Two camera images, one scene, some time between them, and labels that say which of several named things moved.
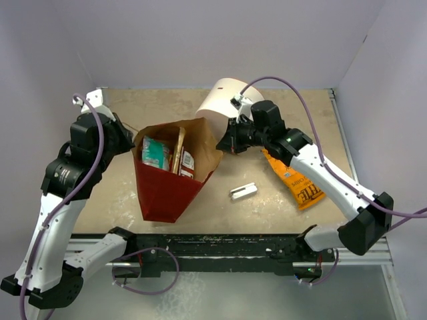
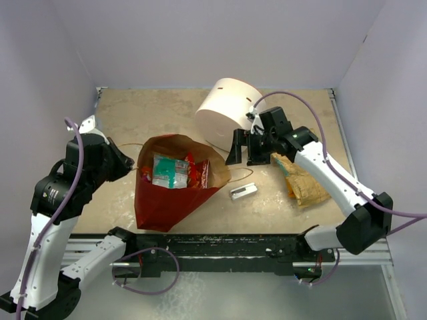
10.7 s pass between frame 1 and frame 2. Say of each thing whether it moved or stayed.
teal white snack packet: moved
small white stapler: stayed
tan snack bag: moved
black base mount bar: stayed
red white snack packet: moved
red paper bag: moved
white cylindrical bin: stayed
